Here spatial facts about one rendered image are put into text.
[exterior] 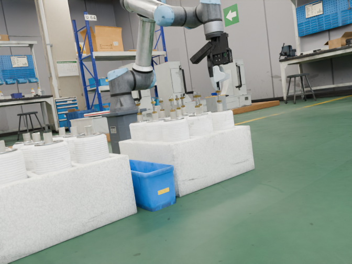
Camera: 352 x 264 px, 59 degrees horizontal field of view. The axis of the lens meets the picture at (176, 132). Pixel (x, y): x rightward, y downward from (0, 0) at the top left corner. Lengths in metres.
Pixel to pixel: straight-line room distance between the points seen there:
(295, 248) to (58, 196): 0.57
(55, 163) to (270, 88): 6.16
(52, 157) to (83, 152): 0.09
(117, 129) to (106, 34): 5.03
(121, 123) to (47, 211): 0.88
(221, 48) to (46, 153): 0.73
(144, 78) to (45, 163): 0.99
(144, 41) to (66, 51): 6.11
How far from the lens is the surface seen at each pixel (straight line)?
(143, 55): 1.71
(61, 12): 7.96
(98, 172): 0.89
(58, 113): 6.61
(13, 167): 0.86
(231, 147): 1.19
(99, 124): 3.23
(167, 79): 3.92
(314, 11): 6.27
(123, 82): 1.69
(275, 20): 6.79
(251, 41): 7.07
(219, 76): 1.22
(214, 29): 1.24
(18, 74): 7.15
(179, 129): 1.07
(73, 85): 7.64
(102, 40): 6.53
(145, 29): 1.68
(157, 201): 0.96
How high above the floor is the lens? 0.32
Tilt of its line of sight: 6 degrees down
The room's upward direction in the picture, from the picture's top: 8 degrees counter-clockwise
